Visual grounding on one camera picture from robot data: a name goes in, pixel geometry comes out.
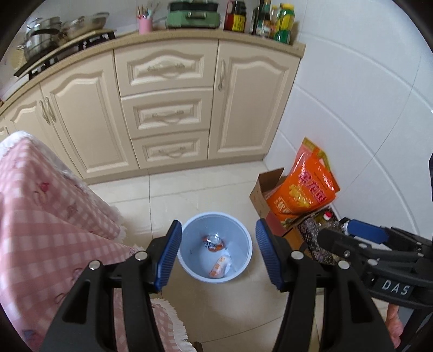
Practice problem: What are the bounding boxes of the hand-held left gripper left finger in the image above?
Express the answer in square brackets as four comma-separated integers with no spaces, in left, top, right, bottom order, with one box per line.
[40,219,183,352]

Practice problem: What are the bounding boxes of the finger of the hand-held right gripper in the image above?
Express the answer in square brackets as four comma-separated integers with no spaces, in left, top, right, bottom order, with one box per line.
[347,219,433,253]
[316,228,420,263]

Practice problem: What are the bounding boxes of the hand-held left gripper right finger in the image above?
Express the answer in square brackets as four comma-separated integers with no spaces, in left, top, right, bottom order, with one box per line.
[255,219,396,352]

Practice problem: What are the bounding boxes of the light blue plastic bin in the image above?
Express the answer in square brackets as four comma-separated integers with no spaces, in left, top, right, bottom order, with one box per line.
[177,213,254,283]

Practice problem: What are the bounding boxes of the person's right hand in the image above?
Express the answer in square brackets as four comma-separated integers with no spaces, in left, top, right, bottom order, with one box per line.
[386,303,405,349]

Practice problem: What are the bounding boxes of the clear bottle with red cap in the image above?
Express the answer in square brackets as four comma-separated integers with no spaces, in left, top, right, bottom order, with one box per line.
[322,210,351,235]

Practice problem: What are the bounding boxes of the crushed silver orange can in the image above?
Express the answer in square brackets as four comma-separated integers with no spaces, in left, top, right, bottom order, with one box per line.
[202,233,225,254]

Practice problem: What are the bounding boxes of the orange white snack wrapper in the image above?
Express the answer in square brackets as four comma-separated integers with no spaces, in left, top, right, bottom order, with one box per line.
[208,254,233,279]

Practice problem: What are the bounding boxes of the orange rice bag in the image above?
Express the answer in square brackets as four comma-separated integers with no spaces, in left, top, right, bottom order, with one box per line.
[266,137,341,228]

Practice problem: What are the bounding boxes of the brown cardboard box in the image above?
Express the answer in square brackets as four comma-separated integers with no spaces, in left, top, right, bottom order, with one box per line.
[250,167,339,253]

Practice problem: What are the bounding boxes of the cream cabinet drawer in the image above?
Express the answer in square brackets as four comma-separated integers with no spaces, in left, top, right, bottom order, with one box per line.
[131,130,210,170]
[114,40,219,97]
[121,89,214,139]

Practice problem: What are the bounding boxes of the pink checked tablecloth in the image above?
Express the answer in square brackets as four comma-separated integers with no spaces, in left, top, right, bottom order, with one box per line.
[0,130,197,352]

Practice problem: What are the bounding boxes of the cream kitchen cabinet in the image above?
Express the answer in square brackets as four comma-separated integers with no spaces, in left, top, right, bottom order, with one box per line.
[0,32,307,185]

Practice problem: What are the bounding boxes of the cream cabinet door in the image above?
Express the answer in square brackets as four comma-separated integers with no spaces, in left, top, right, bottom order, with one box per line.
[40,51,139,180]
[208,40,301,160]
[0,89,83,177]

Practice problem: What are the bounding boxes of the black gas stove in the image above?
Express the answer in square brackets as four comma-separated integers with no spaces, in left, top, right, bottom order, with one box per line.
[14,30,117,80]

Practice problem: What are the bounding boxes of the green packaged bottles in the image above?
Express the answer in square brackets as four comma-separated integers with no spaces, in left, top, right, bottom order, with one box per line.
[251,0,273,36]

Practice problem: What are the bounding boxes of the green electric cooker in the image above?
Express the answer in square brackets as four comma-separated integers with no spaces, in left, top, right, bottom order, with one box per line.
[165,0,222,30]

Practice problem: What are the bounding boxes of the dark sauce jug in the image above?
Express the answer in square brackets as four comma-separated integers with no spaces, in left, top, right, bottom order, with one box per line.
[224,0,247,33]

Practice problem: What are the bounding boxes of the kitchen utensils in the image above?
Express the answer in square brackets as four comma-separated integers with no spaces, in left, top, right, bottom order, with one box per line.
[136,2,162,19]

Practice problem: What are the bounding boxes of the steel frying pan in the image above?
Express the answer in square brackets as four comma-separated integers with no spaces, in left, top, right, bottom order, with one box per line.
[61,12,110,35]

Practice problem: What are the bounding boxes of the steel cooking pot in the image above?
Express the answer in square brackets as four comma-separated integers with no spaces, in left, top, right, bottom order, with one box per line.
[17,17,64,64]

